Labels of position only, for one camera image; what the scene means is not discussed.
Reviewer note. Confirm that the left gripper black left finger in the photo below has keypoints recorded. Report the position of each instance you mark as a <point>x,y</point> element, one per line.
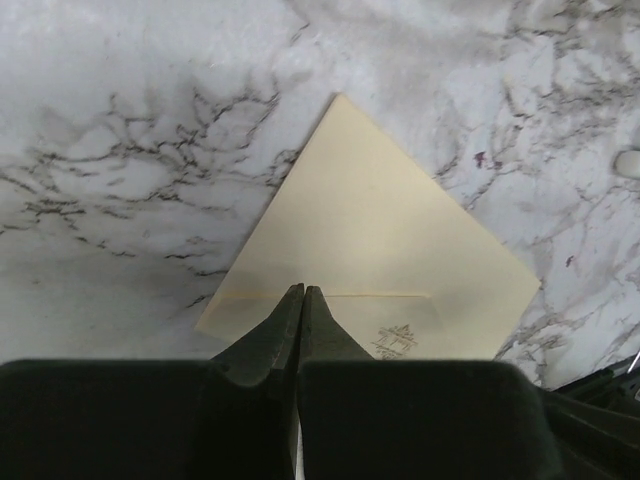
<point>229,417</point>

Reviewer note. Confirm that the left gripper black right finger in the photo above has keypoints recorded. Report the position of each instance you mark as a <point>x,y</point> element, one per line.
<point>413,419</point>

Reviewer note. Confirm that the cream paper envelope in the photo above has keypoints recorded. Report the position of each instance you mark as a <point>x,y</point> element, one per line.
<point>405,270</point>

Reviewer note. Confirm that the small white glue cap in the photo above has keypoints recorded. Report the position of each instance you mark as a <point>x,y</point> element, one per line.
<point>627,164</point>

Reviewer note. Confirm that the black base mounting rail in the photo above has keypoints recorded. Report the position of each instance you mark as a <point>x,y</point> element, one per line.
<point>595,422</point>

